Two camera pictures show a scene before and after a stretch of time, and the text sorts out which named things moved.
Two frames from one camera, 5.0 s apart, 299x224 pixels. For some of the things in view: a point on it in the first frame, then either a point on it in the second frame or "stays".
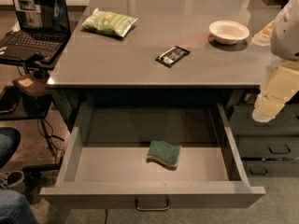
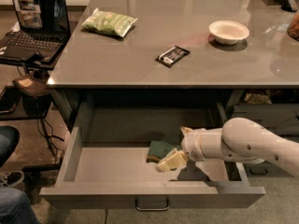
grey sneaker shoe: x=9 y=179 stays
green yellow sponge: x=163 y=153 stays
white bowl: x=228 y=32 stays
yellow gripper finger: x=263 y=36 -> x=185 y=130
